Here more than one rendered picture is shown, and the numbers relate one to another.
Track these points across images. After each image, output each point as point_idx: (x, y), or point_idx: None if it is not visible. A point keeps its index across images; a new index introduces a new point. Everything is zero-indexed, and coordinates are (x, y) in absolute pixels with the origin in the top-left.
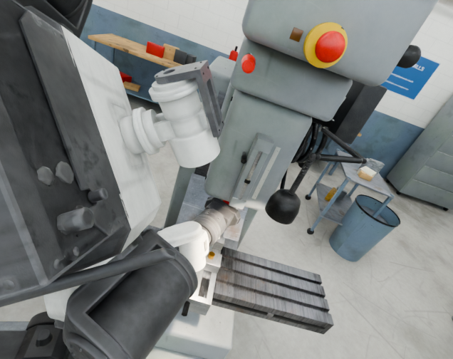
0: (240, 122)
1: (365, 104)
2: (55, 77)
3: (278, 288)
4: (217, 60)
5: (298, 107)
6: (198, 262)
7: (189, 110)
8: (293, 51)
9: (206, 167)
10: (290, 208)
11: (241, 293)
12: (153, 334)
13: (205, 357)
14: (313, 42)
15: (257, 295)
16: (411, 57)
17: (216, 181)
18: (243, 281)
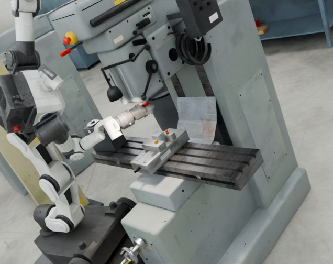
0: (103, 64)
1: (184, 10)
2: (18, 82)
3: (210, 161)
4: None
5: (102, 50)
6: (112, 133)
7: (44, 76)
8: None
9: (180, 89)
10: (108, 94)
11: (180, 165)
12: (46, 131)
13: (166, 207)
14: None
15: (190, 165)
16: (92, 23)
17: None
18: (187, 159)
